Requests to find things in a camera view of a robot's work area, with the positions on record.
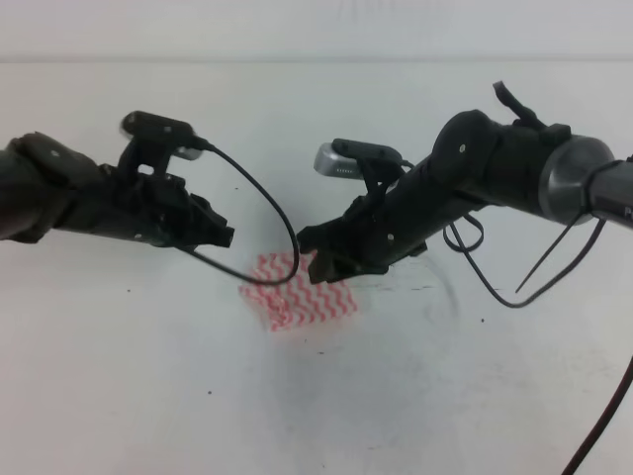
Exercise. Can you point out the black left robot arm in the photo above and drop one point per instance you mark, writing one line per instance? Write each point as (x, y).
(47, 186)

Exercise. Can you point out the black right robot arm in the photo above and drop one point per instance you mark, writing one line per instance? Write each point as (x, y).
(539, 169)

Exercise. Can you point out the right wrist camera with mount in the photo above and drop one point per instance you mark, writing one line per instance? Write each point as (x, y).
(378, 166)

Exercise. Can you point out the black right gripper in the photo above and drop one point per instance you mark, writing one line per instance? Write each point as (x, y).
(377, 232)

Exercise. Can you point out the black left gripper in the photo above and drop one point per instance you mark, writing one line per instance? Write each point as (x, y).
(158, 211)

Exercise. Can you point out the pink white wavy towel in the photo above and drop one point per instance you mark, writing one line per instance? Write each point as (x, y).
(299, 302)

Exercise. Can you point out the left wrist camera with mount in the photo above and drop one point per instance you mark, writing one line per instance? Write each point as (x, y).
(153, 140)

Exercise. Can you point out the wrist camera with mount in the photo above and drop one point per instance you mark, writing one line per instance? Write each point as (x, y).
(153, 140)
(378, 166)

